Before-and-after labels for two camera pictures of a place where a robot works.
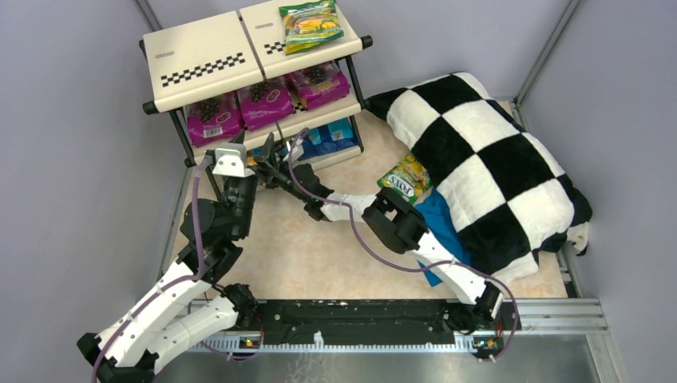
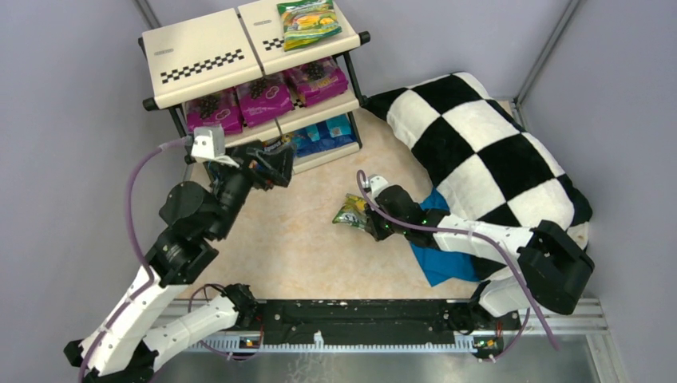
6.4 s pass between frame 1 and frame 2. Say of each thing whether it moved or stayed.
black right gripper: moved
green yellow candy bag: stayed
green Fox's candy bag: moved
